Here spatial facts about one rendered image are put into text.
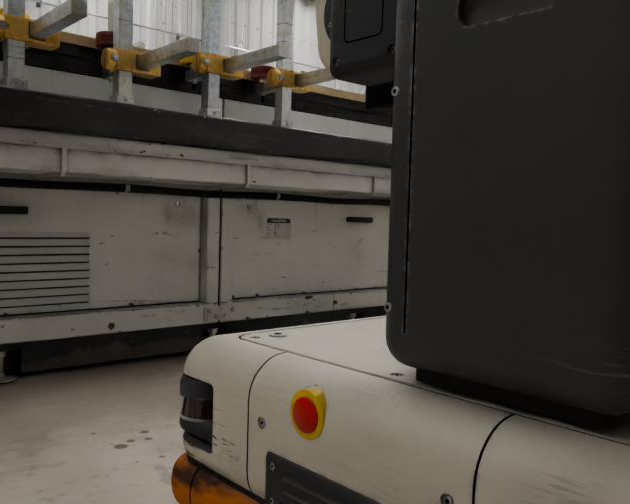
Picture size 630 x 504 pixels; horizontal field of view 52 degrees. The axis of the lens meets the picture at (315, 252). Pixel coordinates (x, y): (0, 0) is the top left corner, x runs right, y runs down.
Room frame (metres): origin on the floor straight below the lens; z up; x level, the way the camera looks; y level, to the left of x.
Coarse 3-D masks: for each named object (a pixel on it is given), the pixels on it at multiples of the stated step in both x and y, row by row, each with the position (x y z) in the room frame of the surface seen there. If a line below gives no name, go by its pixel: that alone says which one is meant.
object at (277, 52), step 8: (264, 48) 1.62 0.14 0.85; (272, 48) 1.60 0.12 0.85; (280, 48) 1.58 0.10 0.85; (288, 48) 1.60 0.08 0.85; (240, 56) 1.70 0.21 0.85; (248, 56) 1.67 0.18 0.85; (256, 56) 1.65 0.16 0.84; (264, 56) 1.62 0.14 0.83; (272, 56) 1.60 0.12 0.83; (280, 56) 1.58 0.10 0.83; (224, 64) 1.75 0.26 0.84; (232, 64) 1.73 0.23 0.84; (240, 64) 1.70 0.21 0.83; (248, 64) 1.68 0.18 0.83; (256, 64) 1.67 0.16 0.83; (192, 72) 1.87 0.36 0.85; (232, 72) 1.77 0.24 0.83; (192, 80) 1.89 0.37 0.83; (200, 80) 1.89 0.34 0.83
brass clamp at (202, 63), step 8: (200, 56) 1.71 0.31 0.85; (208, 56) 1.72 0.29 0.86; (216, 56) 1.74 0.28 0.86; (224, 56) 1.76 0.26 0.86; (192, 64) 1.74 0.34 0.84; (200, 64) 1.71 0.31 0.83; (208, 64) 1.72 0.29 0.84; (216, 64) 1.74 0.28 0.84; (200, 72) 1.74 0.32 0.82; (216, 72) 1.74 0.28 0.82; (224, 72) 1.76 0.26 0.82; (240, 72) 1.79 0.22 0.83; (232, 80) 1.83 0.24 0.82
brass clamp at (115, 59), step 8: (120, 48) 1.56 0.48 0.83; (104, 56) 1.56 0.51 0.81; (112, 56) 1.55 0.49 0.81; (120, 56) 1.56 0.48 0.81; (128, 56) 1.58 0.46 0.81; (136, 56) 1.59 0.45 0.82; (104, 64) 1.56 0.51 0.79; (112, 64) 1.56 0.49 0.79; (120, 64) 1.56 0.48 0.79; (128, 64) 1.58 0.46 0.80; (136, 64) 1.59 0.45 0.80; (136, 72) 1.59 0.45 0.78; (144, 72) 1.60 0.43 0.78; (152, 72) 1.62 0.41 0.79; (160, 72) 1.63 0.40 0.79
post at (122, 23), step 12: (120, 0) 1.57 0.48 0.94; (132, 0) 1.59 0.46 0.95; (120, 12) 1.57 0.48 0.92; (132, 12) 1.59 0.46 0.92; (120, 24) 1.57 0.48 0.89; (132, 24) 1.59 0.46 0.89; (120, 36) 1.57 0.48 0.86; (132, 36) 1.59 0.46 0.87; (132, 48) 1.59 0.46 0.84; (120, 72) 1.57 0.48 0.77; (120, 84) 1.57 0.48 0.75
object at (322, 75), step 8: (312, 72) 1.87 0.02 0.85; (320, 72) 1.84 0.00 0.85; (328, 72) 1.82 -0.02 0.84; (296, 80) 1.92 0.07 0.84; (304, 80) 1.89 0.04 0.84; (312, 80) 1.87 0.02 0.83; (320, 80) 1.85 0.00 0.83; (328, 80) 1.85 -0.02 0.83; (256, 88) 2.06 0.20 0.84; (264, 88) 2.03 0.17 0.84; (272, 88) 2.00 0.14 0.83
